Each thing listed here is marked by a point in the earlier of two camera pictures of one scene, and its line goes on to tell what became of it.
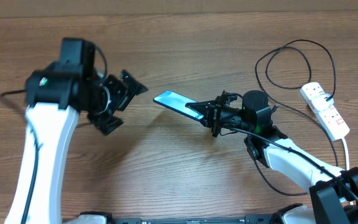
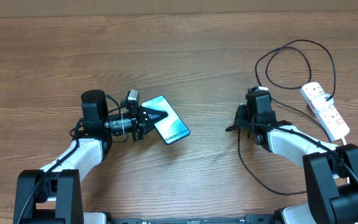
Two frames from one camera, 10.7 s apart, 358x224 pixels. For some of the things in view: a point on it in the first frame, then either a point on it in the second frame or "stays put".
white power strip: (331, 120) stays put
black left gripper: (103, 122) to (138, 115)
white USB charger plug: (319, 103) stays put
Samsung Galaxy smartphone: (177, 101) to (169, 127)
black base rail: (198, 220) stays put
